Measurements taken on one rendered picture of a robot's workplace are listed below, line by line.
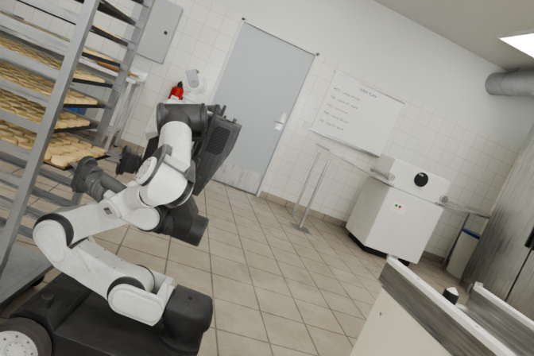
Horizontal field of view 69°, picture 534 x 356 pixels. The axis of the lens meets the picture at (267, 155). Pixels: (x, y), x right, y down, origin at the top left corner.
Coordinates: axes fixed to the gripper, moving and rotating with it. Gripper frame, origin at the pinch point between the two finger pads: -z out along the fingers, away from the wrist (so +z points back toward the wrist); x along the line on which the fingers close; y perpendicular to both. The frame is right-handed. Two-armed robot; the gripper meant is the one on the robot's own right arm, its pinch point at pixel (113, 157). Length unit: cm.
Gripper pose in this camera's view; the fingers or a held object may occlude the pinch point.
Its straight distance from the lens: 172.6
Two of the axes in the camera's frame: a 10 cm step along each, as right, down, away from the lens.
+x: 3.8, -9.2, -1.0
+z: 7.9, 2.7, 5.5
